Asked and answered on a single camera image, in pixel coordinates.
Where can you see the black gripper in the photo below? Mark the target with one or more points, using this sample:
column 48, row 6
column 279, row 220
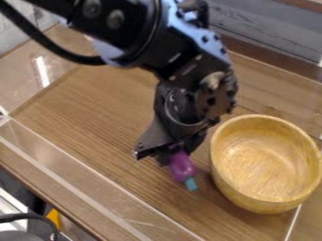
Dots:
column 179, row 124

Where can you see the purple toy eggplant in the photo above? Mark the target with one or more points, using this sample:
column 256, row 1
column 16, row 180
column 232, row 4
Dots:
column 183, row 170

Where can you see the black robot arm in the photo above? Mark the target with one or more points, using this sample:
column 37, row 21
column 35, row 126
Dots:
column 162, row 36

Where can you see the brown wooden bowl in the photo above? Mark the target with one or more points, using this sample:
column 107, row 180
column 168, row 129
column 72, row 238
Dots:
column 266, row 163

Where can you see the clear acrylic front wall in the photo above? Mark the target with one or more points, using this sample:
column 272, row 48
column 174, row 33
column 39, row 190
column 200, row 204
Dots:
column 88, row 198

